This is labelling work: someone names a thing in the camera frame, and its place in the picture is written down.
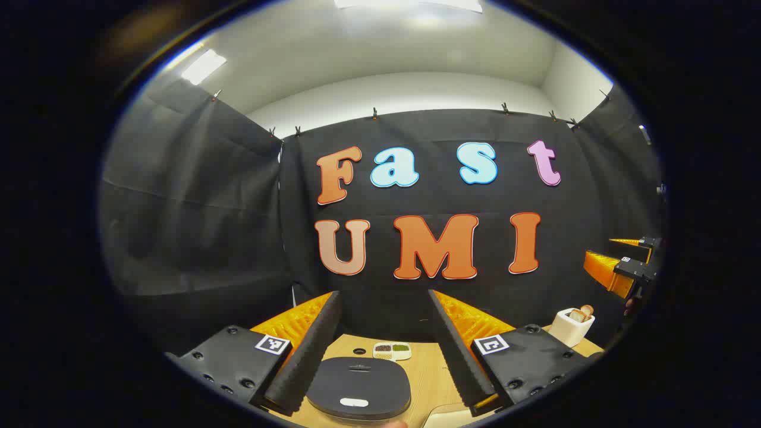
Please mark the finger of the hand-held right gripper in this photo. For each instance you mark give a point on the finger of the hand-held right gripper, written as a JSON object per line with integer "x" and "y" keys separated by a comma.
{"x": 648, "y": 242}
{"x": 633, "y": 270}

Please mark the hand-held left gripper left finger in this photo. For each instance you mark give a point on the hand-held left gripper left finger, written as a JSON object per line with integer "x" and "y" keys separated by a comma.
{"x": 309, "y": 356}

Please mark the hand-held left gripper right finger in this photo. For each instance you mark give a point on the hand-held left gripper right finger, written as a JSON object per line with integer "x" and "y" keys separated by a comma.
{"x": 458, "y": 351}

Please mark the black rice cooker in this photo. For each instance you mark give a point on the black rice cooker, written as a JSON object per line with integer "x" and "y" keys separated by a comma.
{"x": 357, "y": 380}

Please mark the toast bread slice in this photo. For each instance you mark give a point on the toast bread slice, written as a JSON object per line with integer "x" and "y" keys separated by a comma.
{"x": 587, "y": 310}
{"x": 576, "y": 315}

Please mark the white divided grain dish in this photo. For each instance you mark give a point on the white divided grain dish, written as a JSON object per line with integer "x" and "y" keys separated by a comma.
{"x": 392, "y": 351}

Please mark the white toaster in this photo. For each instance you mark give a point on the white toaster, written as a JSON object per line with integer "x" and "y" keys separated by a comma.
{"x": 568, "y": 333}

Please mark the black backdrop cloth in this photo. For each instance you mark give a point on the black backdrop cloth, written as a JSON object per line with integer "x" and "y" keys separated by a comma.
{"x": 238, "y": 208}

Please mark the rectangular ceiling light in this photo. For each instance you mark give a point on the rectangular ceiling light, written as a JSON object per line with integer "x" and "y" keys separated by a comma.
{"x": 203, "y": 66}
{"x": 410, "y": 3}

